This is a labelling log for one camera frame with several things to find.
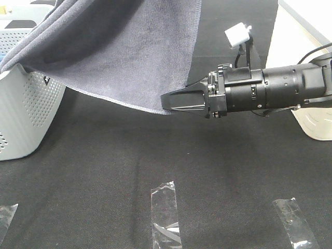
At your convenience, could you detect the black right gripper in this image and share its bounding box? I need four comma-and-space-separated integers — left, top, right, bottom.
161, 64, 266, 118

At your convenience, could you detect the grey microfibre towel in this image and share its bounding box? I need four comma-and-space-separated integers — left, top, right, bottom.
1, 1, 202, 115

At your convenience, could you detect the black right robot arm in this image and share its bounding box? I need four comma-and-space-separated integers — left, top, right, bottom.
161, 53, 331, 118

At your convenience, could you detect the cream plastic storage bin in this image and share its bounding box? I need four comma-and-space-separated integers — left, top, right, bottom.
266, 1, 331, 141

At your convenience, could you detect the clear tape strip centre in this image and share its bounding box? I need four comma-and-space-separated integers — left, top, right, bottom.
150, 181, 183, 248

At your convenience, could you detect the clear tape strip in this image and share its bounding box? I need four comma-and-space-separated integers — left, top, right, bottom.
272, 198, 320, 249
150, 181, 183, 248
0, 203, 19, 244

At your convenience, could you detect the black table cloth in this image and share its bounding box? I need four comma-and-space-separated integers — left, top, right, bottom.
1, 1, 331, 248

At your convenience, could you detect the grey perforated laundry basket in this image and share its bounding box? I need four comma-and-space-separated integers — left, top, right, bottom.
0, 4, 66, 161

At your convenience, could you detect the clear tape strip right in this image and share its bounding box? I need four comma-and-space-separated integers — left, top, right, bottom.
272, 198, 320, 249

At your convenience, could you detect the clear tape strip left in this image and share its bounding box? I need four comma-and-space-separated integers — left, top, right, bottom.
0, 203, 19, 244

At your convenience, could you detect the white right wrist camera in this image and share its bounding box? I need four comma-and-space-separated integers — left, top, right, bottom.
225, 22, 252, 49

